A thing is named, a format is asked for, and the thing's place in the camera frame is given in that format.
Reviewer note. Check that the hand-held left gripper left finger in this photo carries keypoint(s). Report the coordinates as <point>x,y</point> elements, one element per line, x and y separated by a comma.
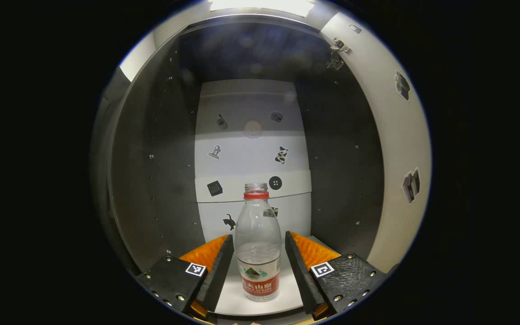
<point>218,275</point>

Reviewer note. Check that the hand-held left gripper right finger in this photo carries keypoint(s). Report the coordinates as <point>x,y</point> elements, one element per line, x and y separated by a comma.
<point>303,280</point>

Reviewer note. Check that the clear plastic bottle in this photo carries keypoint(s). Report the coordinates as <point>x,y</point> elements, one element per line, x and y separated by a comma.
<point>257,253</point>

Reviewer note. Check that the metal door hinge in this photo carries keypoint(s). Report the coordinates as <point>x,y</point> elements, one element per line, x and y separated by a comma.
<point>337,53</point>

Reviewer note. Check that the large rectangular ceiling light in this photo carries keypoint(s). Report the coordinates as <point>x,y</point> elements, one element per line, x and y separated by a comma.
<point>262,5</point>

